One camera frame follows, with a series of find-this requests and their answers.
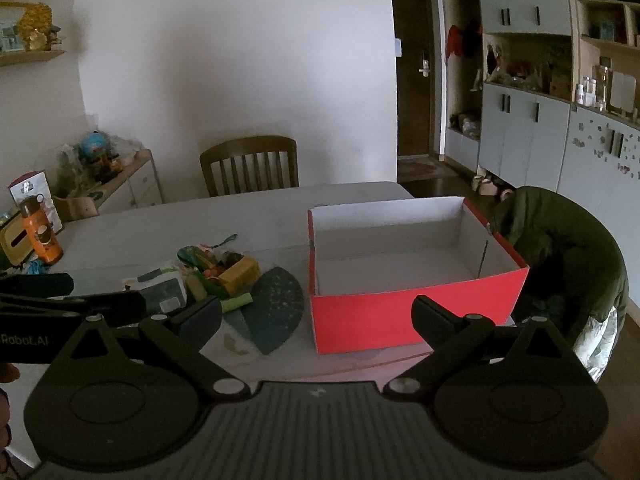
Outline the olive green packet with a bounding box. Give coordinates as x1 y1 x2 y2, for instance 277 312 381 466
186 274 210 302

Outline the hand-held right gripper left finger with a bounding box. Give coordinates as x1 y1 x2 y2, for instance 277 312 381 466
50 296 252 402

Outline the brown door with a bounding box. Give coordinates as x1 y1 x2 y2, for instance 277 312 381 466
388 0 442 162

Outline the red hanging garment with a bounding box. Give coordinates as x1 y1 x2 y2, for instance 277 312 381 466
446 25 464 67

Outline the person's left hand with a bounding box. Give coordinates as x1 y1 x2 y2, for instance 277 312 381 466
0 363 21 459

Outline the light green roll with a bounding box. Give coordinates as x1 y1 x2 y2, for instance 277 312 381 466
222 294 254 314

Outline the orange bottle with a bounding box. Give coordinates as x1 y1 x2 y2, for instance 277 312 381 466
17 195 65 266

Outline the wooden chair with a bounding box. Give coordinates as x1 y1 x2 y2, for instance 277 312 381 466
199 136 300 198

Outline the white box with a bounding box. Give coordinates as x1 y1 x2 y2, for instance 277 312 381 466
8 171 65 235

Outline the wooden wall shelf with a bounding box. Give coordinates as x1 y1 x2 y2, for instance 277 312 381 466
0 50 66 67

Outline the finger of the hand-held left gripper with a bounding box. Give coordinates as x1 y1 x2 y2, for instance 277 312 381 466
0 292 147 328
0 273 75 297

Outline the red cardboard box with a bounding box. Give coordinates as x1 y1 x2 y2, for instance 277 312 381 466
306 196 530 356

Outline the blue toy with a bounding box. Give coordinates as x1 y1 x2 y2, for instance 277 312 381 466
79 132 109 157

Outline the patterned rug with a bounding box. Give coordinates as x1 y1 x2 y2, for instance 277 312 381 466
397 157 459 184

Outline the clear bottle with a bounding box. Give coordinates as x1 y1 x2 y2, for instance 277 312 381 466
594 65 611 109

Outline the yellow carton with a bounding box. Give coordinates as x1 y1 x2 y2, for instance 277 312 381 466
218 256 262 296

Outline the low white wooden cabinet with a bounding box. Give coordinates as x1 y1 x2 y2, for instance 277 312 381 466
50 148 164 222

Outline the gold ornament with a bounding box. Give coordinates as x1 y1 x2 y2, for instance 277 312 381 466
17 4 55 51

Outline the green padded jacket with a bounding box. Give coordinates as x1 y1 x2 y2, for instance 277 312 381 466
487 186 630 382

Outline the grey lower cabinet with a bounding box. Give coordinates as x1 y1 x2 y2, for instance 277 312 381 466
478 82 572 190

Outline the pair of light shoes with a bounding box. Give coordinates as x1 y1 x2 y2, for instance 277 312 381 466
472 175 502 196

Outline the yellow tissue box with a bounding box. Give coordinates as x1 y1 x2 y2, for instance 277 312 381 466
0 215 34 267

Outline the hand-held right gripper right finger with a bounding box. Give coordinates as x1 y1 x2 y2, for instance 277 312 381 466
382 295 581 402

